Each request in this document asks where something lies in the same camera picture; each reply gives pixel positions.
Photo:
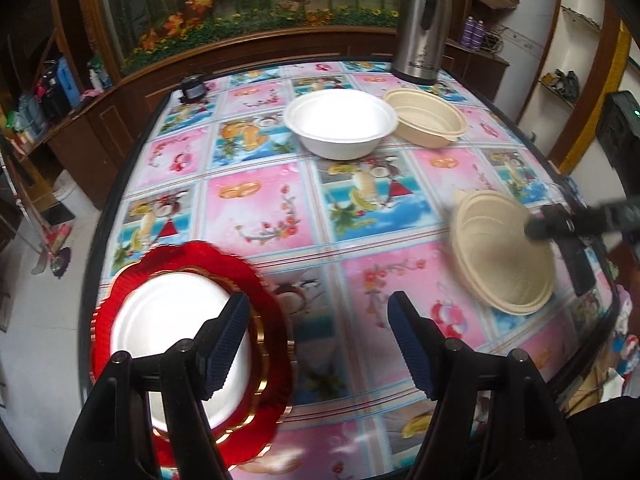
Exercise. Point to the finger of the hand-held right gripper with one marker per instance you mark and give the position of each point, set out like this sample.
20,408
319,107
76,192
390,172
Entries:
547,225

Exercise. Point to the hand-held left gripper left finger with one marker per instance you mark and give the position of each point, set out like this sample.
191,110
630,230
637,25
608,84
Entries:
227,345

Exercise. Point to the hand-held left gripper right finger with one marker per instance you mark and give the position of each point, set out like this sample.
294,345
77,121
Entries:
415,345

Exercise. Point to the cream disposable plates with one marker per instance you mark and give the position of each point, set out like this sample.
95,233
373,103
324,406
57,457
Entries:
500,255

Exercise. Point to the red scalloped plate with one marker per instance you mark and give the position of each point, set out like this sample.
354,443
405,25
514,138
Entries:
265,300

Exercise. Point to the white foam plate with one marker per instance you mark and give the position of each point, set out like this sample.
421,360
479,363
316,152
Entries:
165,310

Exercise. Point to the beige ribbed bowl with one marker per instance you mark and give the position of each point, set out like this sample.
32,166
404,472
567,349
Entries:
425,117

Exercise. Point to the white foam bowl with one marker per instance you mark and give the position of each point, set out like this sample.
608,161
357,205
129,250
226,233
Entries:
340,120

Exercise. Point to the black smartphone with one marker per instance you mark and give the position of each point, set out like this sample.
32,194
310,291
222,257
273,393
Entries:
575,265

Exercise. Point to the purple spray can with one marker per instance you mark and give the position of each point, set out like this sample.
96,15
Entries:
480,35

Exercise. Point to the purple bottles on shelf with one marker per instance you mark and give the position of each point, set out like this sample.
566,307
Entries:
469,32

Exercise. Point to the white bucket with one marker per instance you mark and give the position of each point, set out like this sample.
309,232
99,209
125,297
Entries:
75,192

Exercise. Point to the stainless steel thermos jug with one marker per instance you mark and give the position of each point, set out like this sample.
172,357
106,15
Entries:
420,25

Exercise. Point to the small black device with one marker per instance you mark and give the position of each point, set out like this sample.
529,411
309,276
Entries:
193,90

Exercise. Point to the blue plastic container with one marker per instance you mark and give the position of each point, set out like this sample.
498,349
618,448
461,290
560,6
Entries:
67,82

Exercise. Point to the flower wall mural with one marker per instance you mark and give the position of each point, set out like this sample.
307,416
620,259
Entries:
240,5

